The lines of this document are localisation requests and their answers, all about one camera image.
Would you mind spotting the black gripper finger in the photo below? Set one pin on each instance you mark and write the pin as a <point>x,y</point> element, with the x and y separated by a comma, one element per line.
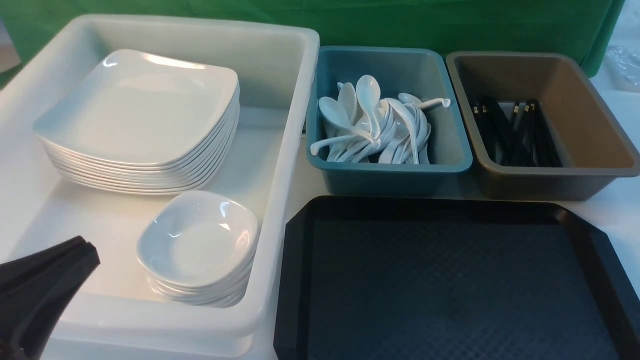
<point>35,291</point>

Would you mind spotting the small white square bowl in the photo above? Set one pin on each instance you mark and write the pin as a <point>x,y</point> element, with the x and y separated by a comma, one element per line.
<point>198,240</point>

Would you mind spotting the large white square plate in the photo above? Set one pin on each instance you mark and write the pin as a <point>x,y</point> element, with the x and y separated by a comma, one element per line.
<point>139,109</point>

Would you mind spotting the white spoon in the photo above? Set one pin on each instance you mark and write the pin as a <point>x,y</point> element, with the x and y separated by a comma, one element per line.
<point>407,98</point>

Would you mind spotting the large white plastic bin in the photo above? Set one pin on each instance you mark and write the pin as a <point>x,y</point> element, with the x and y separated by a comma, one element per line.
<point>116,316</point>

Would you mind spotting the stack of white bowls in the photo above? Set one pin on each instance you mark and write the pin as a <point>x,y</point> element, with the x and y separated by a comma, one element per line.
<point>217,296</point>

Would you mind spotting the stack of white plates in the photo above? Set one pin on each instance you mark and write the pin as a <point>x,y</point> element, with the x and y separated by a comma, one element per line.
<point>191,173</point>

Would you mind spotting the black serving tray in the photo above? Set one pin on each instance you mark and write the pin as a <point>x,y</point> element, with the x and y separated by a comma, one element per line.
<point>367,278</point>

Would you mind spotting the pile of white spoons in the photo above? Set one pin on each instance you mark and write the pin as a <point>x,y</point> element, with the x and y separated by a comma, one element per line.
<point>360,124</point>

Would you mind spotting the teal plastic spoon bin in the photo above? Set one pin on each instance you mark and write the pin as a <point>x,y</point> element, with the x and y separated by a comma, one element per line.
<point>416,71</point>

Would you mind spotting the pile of black chopsticks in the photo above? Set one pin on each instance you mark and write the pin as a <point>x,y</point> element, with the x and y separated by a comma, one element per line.
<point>521,138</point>

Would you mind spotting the brown plastic chopstick bin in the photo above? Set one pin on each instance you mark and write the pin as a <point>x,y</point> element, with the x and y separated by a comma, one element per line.
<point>593,147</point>

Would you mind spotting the green backdrop cloth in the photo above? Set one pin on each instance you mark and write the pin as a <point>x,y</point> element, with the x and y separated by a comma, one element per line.
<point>578,29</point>

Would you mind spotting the clear plastic bag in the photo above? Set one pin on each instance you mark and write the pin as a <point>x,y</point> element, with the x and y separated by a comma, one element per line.
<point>623,64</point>

